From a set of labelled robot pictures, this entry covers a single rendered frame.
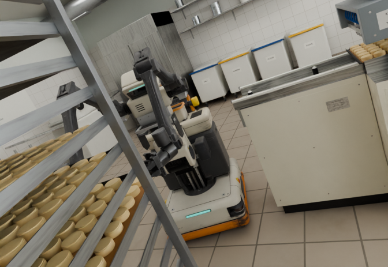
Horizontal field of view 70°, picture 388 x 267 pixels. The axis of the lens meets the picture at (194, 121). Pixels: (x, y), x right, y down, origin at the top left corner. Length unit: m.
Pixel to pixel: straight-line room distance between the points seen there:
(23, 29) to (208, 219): 1.67
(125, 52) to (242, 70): 2.32
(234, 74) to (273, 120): 3.58
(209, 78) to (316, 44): 1.94
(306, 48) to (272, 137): 3.40
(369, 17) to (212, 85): 4.24
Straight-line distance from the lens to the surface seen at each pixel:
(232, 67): 5.24
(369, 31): 1.46
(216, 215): 2.03
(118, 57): 5.89
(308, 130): 1.76
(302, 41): 5.04
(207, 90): 5.49
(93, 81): 0.81
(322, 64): 1.96
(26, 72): 0.66
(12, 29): 0.70
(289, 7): 5.65
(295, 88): 1.68
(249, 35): 5.76
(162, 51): 5.36
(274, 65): 5.13
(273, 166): 1.89
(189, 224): 2.09
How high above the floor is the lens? 1.34
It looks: 15 degrees down
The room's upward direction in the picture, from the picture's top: 24 degrees counter-clockwise
